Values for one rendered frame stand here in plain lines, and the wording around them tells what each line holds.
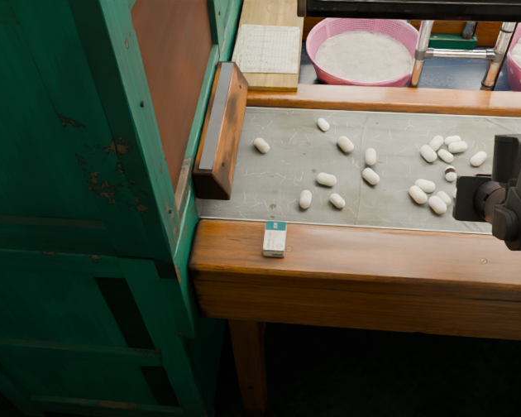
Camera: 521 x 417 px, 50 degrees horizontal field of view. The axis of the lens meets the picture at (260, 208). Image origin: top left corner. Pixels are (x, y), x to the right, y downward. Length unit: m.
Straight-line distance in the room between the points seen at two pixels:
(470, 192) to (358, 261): 0.21
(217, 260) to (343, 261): 0.21
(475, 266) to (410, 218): 0.14
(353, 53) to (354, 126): 0.25
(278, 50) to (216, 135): 0.37
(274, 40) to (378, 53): 0.24
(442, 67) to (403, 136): 0.34
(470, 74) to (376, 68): 0.25
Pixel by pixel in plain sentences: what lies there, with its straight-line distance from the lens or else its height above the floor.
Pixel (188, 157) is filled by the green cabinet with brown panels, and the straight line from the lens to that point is 0.94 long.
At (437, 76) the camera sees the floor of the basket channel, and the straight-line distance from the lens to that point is 1.44.
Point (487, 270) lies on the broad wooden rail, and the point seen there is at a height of 0.76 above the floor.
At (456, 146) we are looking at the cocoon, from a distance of 1.15.
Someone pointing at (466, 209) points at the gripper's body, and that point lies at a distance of 0.85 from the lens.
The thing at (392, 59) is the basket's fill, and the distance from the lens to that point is 1.36.
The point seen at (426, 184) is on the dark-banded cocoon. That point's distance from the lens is 1.07.
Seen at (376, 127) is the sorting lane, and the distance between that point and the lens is 1.18.
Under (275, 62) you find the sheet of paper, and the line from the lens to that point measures 1.27.
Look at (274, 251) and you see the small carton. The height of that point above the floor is 0.78.
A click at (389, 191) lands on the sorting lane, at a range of 1.07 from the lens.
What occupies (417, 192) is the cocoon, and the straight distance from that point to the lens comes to 1.05.
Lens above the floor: 1.54
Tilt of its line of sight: 52 degrees down
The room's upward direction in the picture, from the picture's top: 3 degrees counter-clockwise
